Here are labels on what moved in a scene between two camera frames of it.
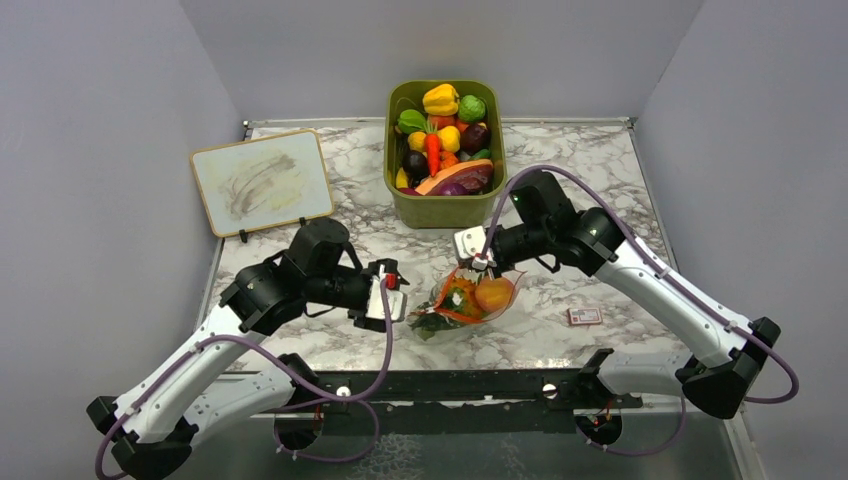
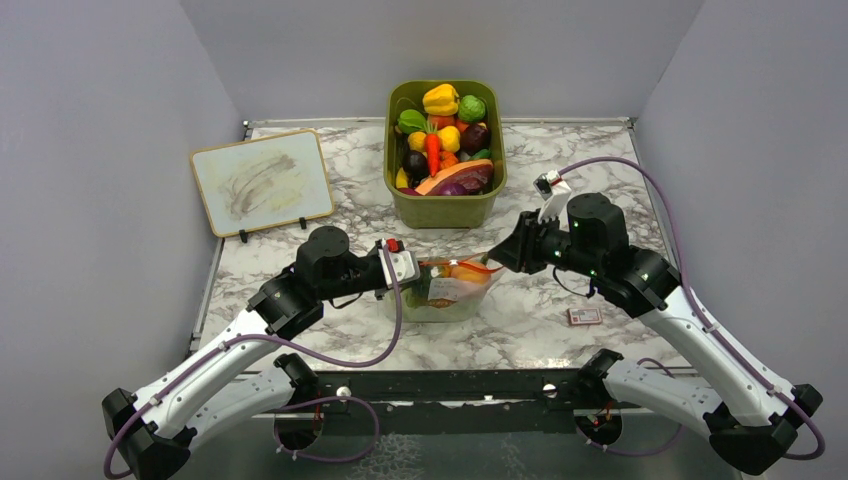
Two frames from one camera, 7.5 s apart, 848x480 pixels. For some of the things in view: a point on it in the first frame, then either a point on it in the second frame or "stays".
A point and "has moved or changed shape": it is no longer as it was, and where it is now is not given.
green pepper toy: (411, 121) stays
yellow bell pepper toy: (441, 100) stays
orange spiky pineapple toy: (460, 298) → (417, 294)
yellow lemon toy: (416, 140) stays
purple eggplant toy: (452, 189) stays
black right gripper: (490, 267) → (519, 250)
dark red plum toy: (475, 138) stays
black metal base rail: (453, 402) stays
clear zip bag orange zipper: (462, 297) has moved or changed shape
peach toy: (493, 294) → (477, 277)
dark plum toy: (415, 164) stays
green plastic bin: (471, 210) stays
